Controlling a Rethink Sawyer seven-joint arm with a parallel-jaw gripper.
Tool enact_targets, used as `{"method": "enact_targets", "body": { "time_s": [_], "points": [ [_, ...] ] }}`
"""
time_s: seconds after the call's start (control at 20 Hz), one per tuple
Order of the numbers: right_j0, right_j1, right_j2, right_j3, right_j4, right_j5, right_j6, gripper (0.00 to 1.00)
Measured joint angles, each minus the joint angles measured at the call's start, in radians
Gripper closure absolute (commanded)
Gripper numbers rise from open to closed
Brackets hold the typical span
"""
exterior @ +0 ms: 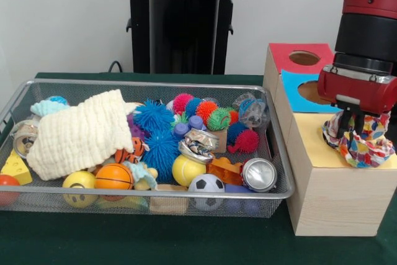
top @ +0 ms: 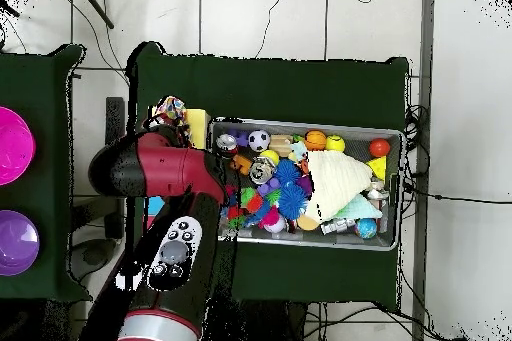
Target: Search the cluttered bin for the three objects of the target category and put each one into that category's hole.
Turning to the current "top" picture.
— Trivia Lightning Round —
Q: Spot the cream knitted cloth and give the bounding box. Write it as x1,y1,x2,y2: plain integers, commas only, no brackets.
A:
302,148,374,224

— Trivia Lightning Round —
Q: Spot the orange toy basketball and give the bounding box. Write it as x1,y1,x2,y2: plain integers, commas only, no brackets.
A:
304,129,328,152

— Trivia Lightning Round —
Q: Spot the purple plastic bowl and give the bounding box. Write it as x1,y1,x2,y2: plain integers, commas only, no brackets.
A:
0,209,41,278

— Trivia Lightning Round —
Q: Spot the wooden box with three holes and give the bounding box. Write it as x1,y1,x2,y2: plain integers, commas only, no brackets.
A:
143,105,211,222

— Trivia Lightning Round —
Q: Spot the clear mesh bin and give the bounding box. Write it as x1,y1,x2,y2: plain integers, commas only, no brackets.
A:
209,116,405,253

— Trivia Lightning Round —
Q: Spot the black rod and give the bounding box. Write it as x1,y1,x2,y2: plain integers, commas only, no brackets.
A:
75,0,115,30

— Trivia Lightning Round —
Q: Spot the red ball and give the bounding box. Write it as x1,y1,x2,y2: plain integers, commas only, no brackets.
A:
368,138,392,158

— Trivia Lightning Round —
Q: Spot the black and white soccer ball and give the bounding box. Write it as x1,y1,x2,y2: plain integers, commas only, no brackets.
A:
248,129,273,153

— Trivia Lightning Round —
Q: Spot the yellow tennis ball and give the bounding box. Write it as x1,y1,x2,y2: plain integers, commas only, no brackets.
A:
259,149,280,166

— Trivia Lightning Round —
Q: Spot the yellow smiley ball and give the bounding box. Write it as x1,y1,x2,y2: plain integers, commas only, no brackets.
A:
325,134,346,154

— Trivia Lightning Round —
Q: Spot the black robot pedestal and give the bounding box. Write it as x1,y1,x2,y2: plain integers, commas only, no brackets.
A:
235,299,321,341

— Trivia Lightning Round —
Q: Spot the pink plastic bowl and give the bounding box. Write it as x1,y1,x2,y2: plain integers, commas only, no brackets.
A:
0,105,37,187

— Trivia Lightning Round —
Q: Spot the crushed red drink can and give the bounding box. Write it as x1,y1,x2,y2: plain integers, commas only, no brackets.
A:
215,132,240,155

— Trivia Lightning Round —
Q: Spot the blue spiky rubber ball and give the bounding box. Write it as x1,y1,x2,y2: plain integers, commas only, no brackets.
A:
274,158,300,186
277,186,309,222

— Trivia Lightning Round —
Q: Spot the long polka dot cloth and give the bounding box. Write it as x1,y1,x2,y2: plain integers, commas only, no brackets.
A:
153,95,189,128

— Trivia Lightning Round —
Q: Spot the mint green cloth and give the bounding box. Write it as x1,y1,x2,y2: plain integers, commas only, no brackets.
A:
331,192,384,221

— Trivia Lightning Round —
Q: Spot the yellow cheese wedge toy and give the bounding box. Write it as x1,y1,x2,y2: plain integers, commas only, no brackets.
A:
367,155,388,181

